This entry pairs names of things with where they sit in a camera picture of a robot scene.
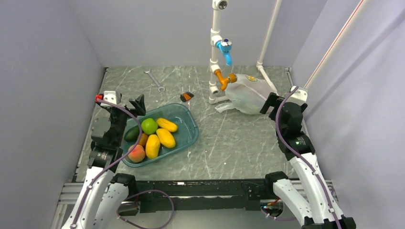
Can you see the small orange fake fruit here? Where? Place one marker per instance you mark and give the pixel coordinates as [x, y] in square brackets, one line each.
[143, 139]

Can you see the white pvc pipe frame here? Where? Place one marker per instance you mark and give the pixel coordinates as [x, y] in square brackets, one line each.
[220, 5]

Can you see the silver wrench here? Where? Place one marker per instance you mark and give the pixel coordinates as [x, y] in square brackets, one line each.
[159, 86]

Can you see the dark green fake avocado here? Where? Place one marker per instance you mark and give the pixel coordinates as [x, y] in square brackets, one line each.
[132, 134]

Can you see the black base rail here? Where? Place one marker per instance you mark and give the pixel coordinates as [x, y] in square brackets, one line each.
[152, 196]

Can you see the yellow fake mango middle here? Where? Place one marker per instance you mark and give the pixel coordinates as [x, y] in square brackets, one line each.
[166, 138]

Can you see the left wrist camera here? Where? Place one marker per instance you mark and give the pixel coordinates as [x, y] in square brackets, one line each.
[107, 98]

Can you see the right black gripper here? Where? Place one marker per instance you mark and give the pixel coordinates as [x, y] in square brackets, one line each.
[272, 97]

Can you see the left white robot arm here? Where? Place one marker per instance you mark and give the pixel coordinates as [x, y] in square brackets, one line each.
[104, 189]

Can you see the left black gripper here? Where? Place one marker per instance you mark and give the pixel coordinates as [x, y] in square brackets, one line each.
[138, 104]

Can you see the orange tap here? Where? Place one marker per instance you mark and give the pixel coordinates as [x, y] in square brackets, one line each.
[232, 78]

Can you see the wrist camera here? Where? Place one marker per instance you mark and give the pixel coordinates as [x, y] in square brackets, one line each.
[107, 98]
[299, 97]

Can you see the blue tap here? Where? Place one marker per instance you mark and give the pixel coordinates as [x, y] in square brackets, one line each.
[225, 47]

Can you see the teal plastic tub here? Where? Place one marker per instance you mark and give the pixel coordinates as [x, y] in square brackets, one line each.
[185, 137]

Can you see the white plastic bag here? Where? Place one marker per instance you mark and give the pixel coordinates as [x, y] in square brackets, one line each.
[247, 95]

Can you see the yellow fake mango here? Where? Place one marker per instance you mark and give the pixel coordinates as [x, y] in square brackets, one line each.
[166, 124]
[166, 138]
[152, 146]

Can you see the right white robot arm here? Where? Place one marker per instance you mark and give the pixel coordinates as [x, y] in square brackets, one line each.
[318, 209]

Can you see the yellow fake mango upper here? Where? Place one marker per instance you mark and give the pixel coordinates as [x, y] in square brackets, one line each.
[166, 124]

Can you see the green fake lime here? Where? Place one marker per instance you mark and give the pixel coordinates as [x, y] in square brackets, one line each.
[149, 126]

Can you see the yellow fake mango lower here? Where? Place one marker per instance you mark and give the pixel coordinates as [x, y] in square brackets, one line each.
[152, 146]

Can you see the small orange black brush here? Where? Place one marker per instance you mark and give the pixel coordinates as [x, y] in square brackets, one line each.
[186, 96]

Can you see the fake peach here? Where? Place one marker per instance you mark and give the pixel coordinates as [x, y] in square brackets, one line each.
[137, 154]

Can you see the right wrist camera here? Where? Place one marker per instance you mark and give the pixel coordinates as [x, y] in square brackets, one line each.
[299, 97]

